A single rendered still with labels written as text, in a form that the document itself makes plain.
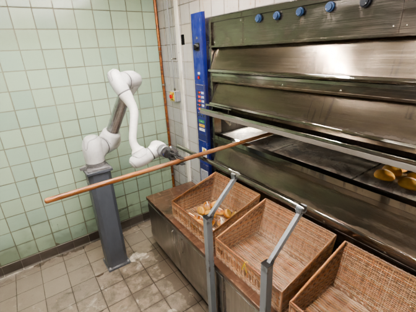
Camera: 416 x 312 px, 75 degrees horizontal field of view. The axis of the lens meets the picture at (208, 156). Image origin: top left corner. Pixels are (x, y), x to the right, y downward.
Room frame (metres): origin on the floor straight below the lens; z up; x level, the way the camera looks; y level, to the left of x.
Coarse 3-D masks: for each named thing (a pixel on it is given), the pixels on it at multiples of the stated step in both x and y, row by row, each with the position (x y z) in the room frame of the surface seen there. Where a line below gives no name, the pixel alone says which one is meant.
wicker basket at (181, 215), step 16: (208, 176) 2.17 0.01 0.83; (224, 176) 2.11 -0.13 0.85; (208, 192) 2.16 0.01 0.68; (240, 192) 1.93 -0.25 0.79; (256, 192) 1.82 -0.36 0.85; (176, 208) 1.89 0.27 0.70; (192, 208) 2.05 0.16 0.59; (224, 208) 2.02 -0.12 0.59; (192, 224) 1.71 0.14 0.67; (224, 224) 1.57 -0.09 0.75
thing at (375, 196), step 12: (240, 144) 2.00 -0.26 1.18; (264, 156) 1.78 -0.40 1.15; (276, 156) 1.71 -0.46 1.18; (300, 168) 1.53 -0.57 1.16; (312, 168) 1.48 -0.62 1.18; (324, 180) 1.39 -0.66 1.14; (336, 180) 1.34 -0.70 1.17; (348, 180) 1.31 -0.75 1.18; (360, 192) 1.22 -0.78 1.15; (372, 192) 1.18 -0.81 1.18; (384, 192) 1.17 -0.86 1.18; (396, 204) 1.09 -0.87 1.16; (408, 204) 1.05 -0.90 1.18
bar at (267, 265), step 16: (208, 160) 1.72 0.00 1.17; (240, 176) 1.44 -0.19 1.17; (224, 192) 1.44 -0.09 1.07; (272, 192) 1.24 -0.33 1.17; (304, 208) 1.08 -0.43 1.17; (208, 224) 1.35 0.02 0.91; (208, 240) 1.35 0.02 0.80; (208, 256) 1.35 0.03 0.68; (272, 256) 0.99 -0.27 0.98; (208, 272) 1.36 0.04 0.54; (272, 272) 0.97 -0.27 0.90; (208, 288) 1.37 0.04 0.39
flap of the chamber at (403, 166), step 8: (200, 112) 2.18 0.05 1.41; (208, 112) 2.10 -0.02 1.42; (232, 120) 1.85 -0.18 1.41; (256, 120) 1.91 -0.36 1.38; (256, 128) 1.65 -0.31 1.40; (264, 128) 1.60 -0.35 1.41; (288, 128) 1.66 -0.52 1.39; (288, 136) 1.44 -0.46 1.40; (296, 136) 1.40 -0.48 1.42; (320, 136) 1.46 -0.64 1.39; (320, 144) 1.28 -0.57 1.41; (328, 144) 1.25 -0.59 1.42; (352, 144) 1.30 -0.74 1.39; (344, 152) 1.17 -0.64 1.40; (352, 152) 1.14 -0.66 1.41; (360, 152) 1.12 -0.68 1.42; (376, 160) 1.06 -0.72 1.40; (384, 160) 1.03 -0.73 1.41; (392, 160) 1.01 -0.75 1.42; (408, 168) 0.96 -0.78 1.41
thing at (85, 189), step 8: (256, 136) 2.08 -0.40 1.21; (264, 136) 2.12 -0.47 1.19; (232, 144) 1.92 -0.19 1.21; (200, 152) 1.77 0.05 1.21; (208, 152) 1.79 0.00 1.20; (176, 160) 1.65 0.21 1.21; (184, 160) 1.68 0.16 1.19; (152, 168) 1.55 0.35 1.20; (160, 168) 1.58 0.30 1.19; (120, 176) 1.44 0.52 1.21; (128, 176) 1.46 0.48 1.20; (96, 184) 1.36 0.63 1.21; (104, 184) 1.38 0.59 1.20; (72, 192) 1.29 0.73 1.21; (80, 192) 1.30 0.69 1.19; (48, 200) 1.22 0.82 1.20; (56, 200) 1.24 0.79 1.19
